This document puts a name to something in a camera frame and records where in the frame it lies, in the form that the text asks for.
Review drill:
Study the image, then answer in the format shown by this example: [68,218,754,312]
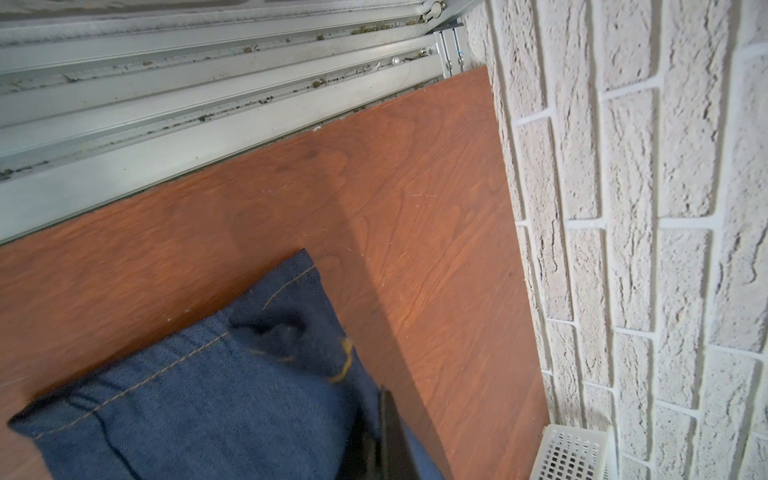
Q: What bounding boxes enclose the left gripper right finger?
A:
[379,388,420,480]

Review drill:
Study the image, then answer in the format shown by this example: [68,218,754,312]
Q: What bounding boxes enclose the white plastic laundry basket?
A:
[529,424,618,480]

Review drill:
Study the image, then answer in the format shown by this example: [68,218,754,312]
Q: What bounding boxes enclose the aluminium mounting rail frame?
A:
[1,1,473,242]

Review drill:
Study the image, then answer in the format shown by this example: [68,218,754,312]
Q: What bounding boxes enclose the blue denim jeans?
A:
[8,251,441,479]

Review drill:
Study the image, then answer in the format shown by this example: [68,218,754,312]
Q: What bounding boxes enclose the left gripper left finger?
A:
[335,413,380,480]

